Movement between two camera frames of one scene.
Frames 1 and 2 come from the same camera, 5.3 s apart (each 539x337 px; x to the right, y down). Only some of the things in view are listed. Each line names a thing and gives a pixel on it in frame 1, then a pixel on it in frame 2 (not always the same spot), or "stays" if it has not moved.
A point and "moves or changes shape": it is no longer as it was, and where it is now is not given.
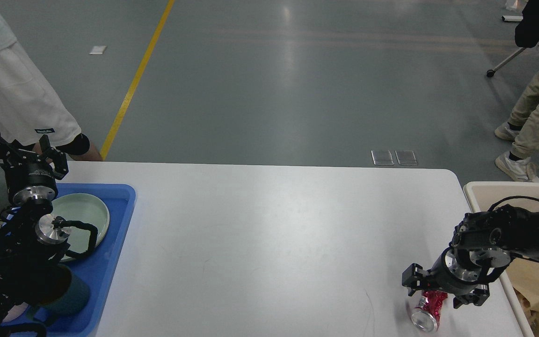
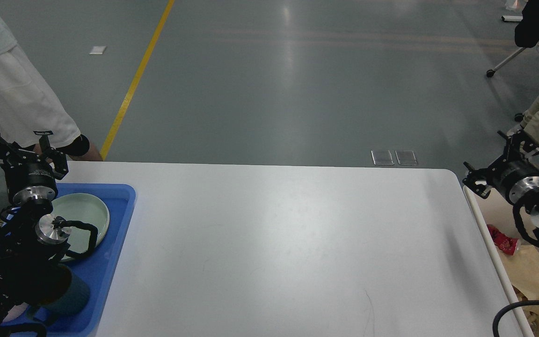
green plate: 85,208 stays
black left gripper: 27,181 stays
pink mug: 15,311 stays
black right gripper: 459,272 to 516,179
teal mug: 55,294 stays
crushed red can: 426,316 moves or changes shape
